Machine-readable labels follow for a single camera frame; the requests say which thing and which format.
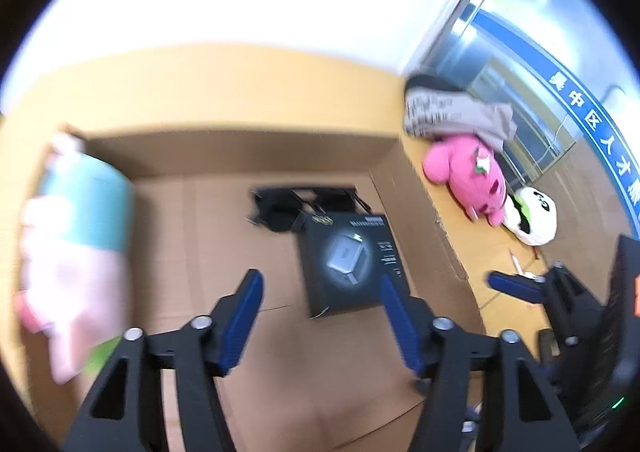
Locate white panda plush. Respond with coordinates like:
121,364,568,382
502,186,558,247

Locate brown cardboard box tray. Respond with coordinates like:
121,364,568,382
88,130,484,451

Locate black charger box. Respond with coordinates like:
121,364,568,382
297,212,410,319

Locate small white device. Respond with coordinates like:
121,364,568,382
524,271,546,284

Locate pink bear plush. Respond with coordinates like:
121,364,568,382
422,134,508,227

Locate pink pen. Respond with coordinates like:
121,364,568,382
509,250,526,277

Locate pink and teal pig plush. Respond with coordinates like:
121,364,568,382
14,131,134,384

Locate black sunglasses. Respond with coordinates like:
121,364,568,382
247,185,372,233

